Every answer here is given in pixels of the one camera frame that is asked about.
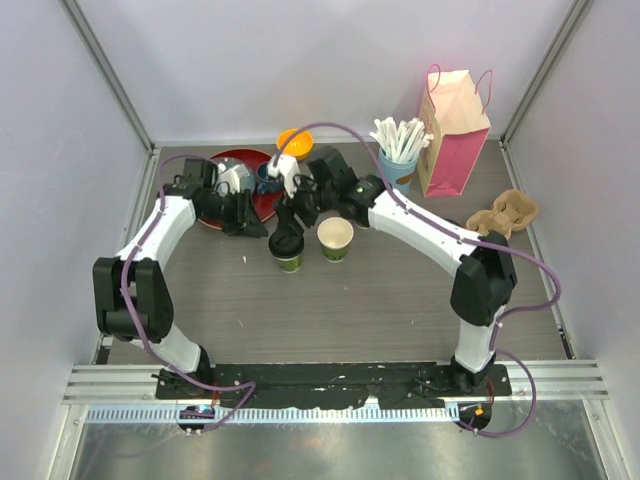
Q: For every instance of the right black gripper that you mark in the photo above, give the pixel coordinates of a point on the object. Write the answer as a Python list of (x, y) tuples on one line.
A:
[(284, 213)]

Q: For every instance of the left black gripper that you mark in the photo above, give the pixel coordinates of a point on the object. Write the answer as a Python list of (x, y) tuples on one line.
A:
[(245, 222)]

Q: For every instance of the black coffee cup lid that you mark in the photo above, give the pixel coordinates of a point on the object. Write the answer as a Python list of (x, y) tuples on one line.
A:
[(285, 245)]

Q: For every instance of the green paper cup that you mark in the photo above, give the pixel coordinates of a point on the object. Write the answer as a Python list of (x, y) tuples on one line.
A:
[(289, 262), (335, 235)]

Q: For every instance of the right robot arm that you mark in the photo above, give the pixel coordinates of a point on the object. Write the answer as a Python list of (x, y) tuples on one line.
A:
[(482, 270)]

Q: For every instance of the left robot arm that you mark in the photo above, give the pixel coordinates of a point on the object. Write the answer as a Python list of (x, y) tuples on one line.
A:
[(132, 300)]

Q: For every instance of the red round tray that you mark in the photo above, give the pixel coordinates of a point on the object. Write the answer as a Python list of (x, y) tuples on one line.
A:
[(252, 159)]

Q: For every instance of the dark blue ceramic cup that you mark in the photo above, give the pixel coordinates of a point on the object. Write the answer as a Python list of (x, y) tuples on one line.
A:
[(266, 184)]

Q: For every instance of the large blue-grey plate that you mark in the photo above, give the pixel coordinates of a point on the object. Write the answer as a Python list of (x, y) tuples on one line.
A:
[(247, 177)]

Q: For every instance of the orange bowl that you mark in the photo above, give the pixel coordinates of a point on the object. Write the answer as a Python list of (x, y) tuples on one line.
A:
[(299, 146)]

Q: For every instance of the light blue straw holder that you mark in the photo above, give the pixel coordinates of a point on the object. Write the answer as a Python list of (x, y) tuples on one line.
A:
[(399, 175)]

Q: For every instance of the bundle of white straws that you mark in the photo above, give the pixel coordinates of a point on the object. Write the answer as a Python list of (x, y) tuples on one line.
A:
[(401, 141)]

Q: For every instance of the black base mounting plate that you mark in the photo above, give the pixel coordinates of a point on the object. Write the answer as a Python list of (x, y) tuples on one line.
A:
[(337, 386)]

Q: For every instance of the pink paper bag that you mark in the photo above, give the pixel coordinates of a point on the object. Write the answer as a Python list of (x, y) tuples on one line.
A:
[(453, 110)]

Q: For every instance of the brown cardboard cup carrier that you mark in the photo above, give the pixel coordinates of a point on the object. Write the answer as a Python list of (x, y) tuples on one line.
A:
[(512, 211)]

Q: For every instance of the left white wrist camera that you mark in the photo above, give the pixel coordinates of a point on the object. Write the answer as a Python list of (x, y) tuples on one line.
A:
[(228, 179)]

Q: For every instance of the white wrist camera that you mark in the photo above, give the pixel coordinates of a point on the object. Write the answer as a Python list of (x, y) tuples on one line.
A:
[(284, 168), (228, 179)]

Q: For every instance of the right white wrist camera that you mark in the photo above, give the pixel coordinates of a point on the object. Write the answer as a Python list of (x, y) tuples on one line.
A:
[(284, 168)]

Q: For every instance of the aluminium front rail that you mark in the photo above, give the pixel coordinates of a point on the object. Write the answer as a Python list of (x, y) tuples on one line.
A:
[(120, 394)]

